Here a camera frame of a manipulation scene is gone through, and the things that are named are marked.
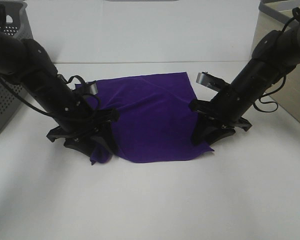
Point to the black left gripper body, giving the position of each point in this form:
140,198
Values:
85,129

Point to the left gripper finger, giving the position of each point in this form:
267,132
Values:
105,145
85,146

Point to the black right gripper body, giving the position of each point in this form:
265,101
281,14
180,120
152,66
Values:
207,109

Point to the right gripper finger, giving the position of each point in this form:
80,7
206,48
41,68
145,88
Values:
215,134
203,131

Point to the purple microfibre towel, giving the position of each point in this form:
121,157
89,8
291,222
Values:
155,122

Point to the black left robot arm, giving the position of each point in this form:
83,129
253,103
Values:
26,63

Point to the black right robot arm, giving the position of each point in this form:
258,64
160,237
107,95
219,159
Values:
274,57

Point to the beige bin with grey rim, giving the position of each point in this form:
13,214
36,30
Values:
273,15

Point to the grey perforated plastic basket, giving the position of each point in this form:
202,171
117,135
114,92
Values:
14,23

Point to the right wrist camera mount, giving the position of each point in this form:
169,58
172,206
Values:
212,82

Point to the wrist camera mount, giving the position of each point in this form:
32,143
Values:
212,82
87,88

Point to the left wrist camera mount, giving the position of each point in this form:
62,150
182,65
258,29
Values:
87,88

